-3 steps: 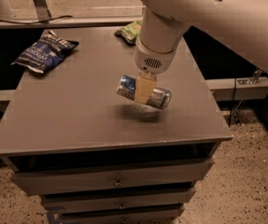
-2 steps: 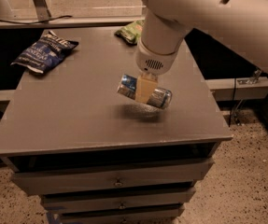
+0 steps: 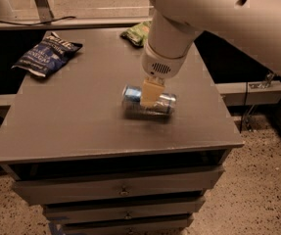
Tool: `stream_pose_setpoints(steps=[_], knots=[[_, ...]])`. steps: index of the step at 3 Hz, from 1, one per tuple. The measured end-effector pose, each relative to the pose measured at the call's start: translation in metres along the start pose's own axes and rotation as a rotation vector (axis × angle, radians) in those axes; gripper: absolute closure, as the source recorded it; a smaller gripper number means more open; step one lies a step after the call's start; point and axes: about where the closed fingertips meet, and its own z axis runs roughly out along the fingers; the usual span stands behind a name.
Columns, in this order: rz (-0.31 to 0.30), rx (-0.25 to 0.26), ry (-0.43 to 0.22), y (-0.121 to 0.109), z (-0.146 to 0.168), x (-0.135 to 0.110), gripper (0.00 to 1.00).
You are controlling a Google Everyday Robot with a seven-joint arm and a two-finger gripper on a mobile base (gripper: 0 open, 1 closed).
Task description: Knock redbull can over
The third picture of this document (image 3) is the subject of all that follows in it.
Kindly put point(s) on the grey drawer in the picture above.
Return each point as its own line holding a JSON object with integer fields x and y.
{"x": 113, "y": 186}
{"x": 125, "y": 208}
{"x": 129, "y": 227}

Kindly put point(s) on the blue chip bag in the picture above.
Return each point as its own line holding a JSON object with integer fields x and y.
{"x": 48, "y": 56}

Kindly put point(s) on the bottom grey drawer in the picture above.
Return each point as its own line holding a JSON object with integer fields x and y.
{"x": 129, "y": 227}

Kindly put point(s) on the middle grey drawer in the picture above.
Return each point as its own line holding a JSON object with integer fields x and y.
{"x": 125, "y": 208}

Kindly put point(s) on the metal bracket strut left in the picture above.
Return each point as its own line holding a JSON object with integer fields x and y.
{"x": 44, "y": 10}

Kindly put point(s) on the top grey drawer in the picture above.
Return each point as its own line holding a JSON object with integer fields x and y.
{"x": 113, "y": 186}

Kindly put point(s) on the grey drawer cabinet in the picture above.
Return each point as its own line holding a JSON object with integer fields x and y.
{"x": 73, "y": 124}

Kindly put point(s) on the silver blue redbull can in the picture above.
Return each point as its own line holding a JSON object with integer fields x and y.
{"x": 131, "y": 96}

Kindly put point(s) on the upper metal rail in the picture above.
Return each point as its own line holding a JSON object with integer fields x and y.
{"x": 70, "y": 22}

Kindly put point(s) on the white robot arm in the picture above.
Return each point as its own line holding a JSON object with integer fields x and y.
{"x": 253, "y": 26}

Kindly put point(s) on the green chip bag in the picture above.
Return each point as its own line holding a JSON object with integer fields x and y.
{"x": 137, "y": 34}

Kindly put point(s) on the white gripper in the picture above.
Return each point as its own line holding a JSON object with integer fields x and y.
{"x": 160, "y": 66}

